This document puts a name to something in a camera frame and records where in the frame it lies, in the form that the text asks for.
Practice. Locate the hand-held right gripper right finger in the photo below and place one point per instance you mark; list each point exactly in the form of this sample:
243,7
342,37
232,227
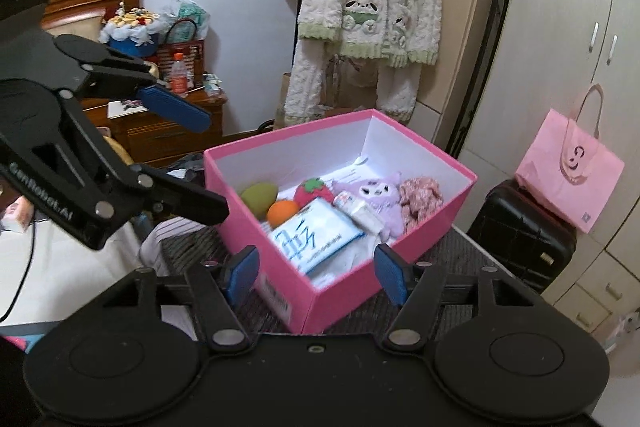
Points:
390,272

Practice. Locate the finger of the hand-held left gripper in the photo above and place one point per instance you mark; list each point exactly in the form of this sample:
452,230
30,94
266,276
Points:
175,107
190,199

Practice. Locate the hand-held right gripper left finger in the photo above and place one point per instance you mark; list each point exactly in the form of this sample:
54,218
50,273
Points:
245,272

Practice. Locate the purple plush toy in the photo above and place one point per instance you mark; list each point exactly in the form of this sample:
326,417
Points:
386,218

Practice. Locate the pink cardboard box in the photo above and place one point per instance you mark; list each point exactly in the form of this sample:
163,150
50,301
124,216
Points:
250,207

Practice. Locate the small white tissue pack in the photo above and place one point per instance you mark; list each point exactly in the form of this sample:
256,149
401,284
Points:
362,214

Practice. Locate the green egg-shaped sponge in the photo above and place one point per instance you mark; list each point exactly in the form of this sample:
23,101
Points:
257,197

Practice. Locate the orange ball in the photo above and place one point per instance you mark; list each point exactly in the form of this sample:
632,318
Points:
282,213

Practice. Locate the pink floral cloth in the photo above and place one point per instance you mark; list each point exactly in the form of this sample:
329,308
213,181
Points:
422,202

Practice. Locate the white blue wipes packet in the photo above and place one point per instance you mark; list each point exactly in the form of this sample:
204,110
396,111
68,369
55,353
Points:
315,237

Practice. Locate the red strawberry plush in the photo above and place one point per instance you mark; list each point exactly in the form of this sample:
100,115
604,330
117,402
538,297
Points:
312,194

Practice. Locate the orange drink bottle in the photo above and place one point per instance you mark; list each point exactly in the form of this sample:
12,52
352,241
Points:
179,77

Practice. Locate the dark cloth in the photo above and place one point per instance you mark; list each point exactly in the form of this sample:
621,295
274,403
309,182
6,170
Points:
187,164

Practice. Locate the wooden nightstand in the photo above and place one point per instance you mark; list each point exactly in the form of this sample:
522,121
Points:
160,142

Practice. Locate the small white green box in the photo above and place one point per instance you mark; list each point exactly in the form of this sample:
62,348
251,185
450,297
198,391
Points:
212,84

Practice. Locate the red plaid bag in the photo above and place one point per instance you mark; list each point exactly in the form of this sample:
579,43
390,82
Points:
196,57

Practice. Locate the white printed card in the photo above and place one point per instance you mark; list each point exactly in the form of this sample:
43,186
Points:
120,109

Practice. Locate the white striped cloth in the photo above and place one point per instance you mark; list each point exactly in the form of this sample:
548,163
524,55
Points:
160,247

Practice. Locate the grey striped cloth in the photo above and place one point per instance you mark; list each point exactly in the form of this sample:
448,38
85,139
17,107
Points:
450,257

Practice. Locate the orange white tissue packet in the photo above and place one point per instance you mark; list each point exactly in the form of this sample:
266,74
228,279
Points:
17,217

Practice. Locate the flower bouquet in blue box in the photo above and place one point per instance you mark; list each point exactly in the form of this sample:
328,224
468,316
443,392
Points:
130,24

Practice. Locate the clear plastic bag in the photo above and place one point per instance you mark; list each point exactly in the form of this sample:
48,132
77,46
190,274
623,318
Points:
190,12

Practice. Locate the brown paper bag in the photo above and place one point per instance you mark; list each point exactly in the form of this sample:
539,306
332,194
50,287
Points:
283,102

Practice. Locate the black suitcase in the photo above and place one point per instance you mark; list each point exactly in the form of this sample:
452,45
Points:
515,232

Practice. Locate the white bed sheet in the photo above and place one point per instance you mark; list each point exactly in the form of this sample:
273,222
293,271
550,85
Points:
65,272

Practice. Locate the pink paper bag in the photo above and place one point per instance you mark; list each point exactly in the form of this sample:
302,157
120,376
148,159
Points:
560,177

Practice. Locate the cream wardrobe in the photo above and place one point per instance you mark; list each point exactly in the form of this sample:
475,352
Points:
565,57

